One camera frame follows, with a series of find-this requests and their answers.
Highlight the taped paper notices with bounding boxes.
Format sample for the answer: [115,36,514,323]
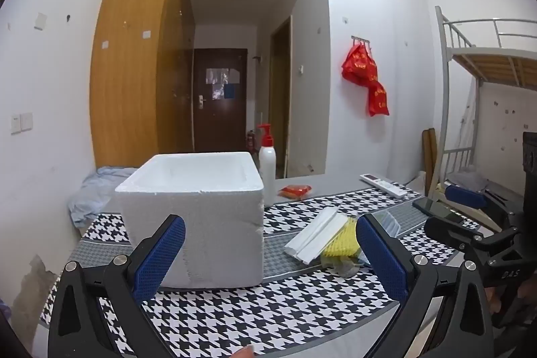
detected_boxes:
[205,68,241,101]

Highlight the wooden boards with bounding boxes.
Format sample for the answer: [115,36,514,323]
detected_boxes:
[422,127,439,197]

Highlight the white remote control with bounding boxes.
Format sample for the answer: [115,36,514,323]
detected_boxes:
[361,172,408,198]

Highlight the red snack packet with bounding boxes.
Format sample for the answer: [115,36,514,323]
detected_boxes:
[278,185,312,200]

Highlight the white pump bottle red cap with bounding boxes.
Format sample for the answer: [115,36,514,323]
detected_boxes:
[257,124,278,208]

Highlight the person's right hand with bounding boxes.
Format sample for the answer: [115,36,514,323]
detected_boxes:
[489,280,537,325]

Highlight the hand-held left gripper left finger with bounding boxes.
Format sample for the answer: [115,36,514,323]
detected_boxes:
[47,214,187,358]

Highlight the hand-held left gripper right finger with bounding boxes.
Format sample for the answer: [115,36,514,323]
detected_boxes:
[354,213,496,358]

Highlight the grey pillow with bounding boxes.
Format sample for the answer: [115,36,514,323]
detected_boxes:
[445,171,489,191]

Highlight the white foam box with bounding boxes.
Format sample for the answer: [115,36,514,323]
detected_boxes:
[114,151,265,292]

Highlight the light blue cloth pile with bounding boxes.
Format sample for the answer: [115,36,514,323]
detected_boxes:
[68,166,139,228]

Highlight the houndstooth tablecloth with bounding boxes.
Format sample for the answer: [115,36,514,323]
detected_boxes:
[38,184,483,358]

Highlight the metal bunk bed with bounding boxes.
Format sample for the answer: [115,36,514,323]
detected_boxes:
[434,6,537,199]

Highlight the yellow foam net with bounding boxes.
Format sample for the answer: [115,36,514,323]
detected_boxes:
[321,217,365,258]

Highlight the dark brown door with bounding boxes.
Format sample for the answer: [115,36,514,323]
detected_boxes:
[193,48,248,153]

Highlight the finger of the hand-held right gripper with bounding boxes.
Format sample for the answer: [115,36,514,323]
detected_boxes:
[425,216,519,258]
[445,185,523,226]

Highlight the wooden wardrobe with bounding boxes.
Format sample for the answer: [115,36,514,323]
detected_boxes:
[89,0,196,170]

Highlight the black smartphone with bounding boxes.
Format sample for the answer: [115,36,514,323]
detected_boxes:
[412,196,462,220]

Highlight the crumpled red plastic bag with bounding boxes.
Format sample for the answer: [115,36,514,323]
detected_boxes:
[341,43,380,87]

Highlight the long red plastic bag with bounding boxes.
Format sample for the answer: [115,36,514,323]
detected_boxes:
[367,80,390,117]

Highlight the grey felt cloth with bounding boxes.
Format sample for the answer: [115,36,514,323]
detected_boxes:
[375,211,400,237]

